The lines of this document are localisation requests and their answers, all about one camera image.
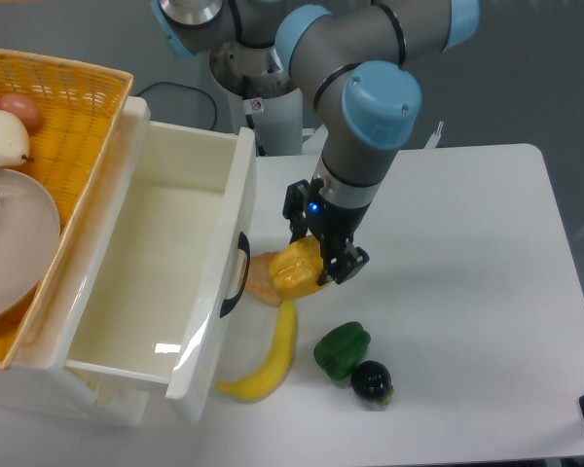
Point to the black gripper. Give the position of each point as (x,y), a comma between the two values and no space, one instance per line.
(332,225)

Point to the yellow bell pepper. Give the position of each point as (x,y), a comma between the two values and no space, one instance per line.
(294,271)

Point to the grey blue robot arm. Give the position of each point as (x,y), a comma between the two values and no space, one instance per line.
(352,71)

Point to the green bell pepper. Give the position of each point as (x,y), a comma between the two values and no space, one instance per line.
(341,350)

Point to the white upper drawer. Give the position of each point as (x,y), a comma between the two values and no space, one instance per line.
(171,275)

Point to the white drawer cabinet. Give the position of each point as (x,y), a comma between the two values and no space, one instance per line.
(39,380)

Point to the toy bread slice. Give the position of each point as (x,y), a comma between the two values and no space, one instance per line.
(258,282)

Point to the dark purple mangosteen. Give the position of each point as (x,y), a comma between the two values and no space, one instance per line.
(371,382)

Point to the yellow banana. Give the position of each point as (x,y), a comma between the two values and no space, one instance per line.
(272,372)

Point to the orange woven basket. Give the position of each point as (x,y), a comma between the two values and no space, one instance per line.
(81,104)

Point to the pale pink plate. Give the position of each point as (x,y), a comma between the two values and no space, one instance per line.
(29,235)

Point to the white pear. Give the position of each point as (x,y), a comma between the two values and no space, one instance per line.
(14,141)

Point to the pink peach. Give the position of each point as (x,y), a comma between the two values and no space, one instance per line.
(25,109)

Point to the white metal bracket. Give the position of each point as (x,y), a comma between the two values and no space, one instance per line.
(435,137)

